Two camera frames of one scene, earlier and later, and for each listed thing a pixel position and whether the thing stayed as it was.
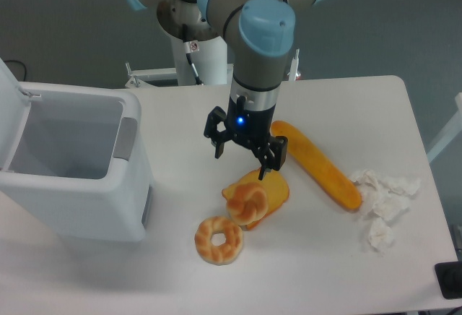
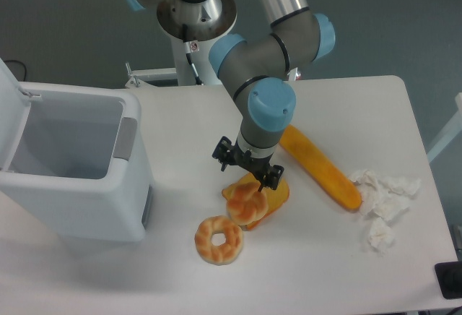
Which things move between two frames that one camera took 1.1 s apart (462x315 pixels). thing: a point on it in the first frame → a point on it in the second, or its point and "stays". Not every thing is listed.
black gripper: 250,128 → 245,160
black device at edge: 449,275 stays
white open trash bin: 73,162 stays
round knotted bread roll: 247,202 stays
